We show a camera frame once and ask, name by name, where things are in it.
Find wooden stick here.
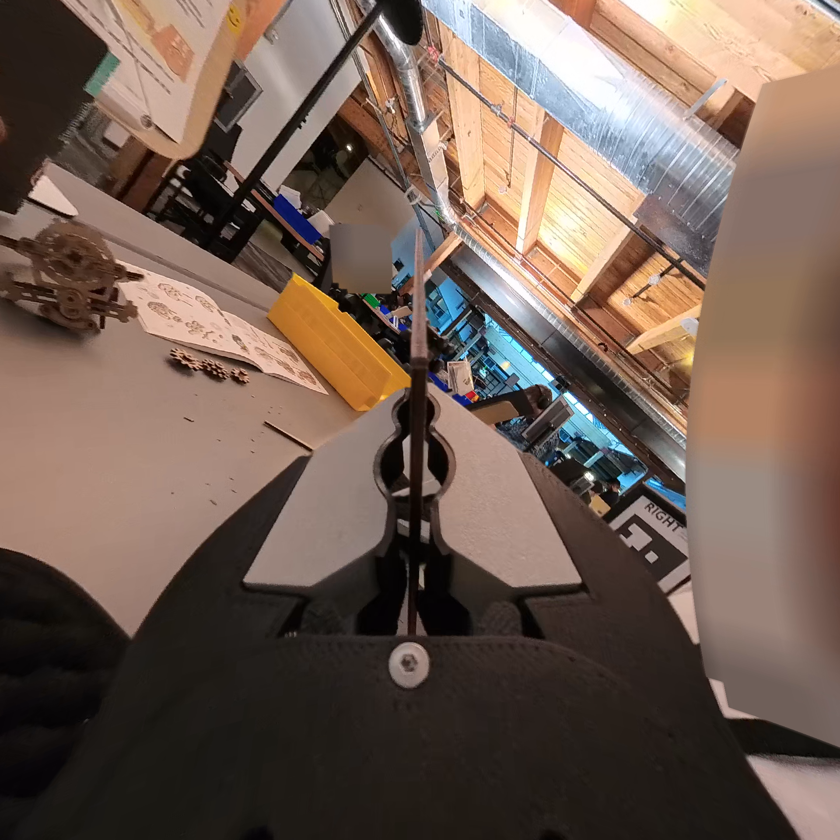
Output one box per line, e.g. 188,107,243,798
262,420,315,452

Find yellow plastic bin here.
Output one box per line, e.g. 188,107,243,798
267,273,412,412

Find instruction poster board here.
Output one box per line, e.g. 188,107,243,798
85,0,290,161

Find plywood sheet with uncut parts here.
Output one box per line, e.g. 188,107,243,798
406,228,431,637

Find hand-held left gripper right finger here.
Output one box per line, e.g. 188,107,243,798
427,384,584,616

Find thin silver air duct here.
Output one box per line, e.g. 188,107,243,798
374,20,463,232

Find white plastic base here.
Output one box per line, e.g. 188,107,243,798
29,174,80,217

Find black dumbbells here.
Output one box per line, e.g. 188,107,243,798
328,285,411,358

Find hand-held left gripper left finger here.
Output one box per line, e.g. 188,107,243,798
243,387,416,614

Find framed tag sign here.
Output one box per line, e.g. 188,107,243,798
607,489,691,595

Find blue plastic bin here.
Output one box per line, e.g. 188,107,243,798
272,193,326,245

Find printed instruction booklet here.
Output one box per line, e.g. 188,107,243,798
118,262,329,396

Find grey metal box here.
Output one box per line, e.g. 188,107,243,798
213,62,263,132

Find black lanyard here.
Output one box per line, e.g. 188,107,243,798
725,717,840,760

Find black padded wrist rest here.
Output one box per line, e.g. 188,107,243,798
0,548,130,798

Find black fuzzy microphone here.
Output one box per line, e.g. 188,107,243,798
377,0,425,46

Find black metal pole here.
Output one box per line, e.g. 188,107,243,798
200,3,385,247

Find black model kit box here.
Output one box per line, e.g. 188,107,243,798
0,0,122,214

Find partly built wooden model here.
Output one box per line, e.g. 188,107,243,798
0,220,142,332

